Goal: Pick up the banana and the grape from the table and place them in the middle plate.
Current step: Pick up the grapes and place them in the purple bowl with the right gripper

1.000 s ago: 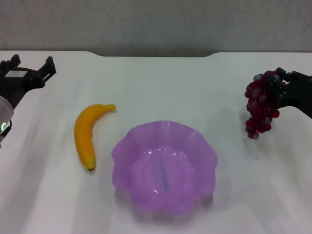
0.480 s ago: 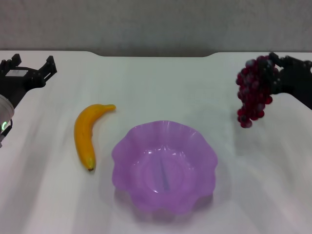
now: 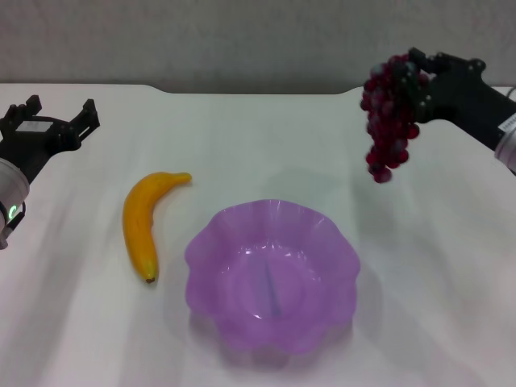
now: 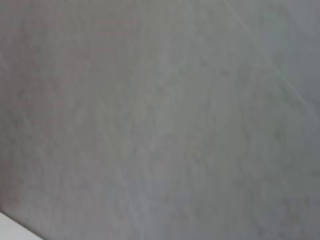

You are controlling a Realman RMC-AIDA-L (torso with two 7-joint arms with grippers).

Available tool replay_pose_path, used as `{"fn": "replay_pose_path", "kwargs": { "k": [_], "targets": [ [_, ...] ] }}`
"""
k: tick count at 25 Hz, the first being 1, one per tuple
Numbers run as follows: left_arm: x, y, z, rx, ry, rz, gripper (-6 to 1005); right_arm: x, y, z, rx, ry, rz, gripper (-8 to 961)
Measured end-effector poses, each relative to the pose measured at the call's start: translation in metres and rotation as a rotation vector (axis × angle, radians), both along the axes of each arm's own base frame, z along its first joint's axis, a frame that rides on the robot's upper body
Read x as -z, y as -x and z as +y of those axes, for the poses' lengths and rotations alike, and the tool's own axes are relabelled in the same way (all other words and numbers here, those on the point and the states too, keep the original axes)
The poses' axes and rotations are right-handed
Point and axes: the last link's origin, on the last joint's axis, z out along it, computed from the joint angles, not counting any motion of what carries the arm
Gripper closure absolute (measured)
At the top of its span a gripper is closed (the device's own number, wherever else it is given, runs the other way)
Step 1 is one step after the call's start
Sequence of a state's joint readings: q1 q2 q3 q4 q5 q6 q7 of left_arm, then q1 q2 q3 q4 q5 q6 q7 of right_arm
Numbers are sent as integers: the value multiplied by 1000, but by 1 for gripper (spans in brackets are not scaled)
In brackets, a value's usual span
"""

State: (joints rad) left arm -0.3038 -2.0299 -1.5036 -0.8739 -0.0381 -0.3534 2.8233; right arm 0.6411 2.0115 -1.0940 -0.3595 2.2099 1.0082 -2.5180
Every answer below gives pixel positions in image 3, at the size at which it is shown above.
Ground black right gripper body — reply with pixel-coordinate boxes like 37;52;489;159
418;64;516;152

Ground dark red grape bunch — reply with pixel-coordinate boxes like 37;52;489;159
360;56;431;185

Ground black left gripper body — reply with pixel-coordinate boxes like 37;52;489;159
0;115;80;183

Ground yellow banana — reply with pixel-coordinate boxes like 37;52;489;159
123;171;193;284

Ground purple scalloped plastic bowl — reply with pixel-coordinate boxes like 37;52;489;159
184;198;361;356

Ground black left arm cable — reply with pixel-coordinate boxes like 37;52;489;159
6;200;27;239

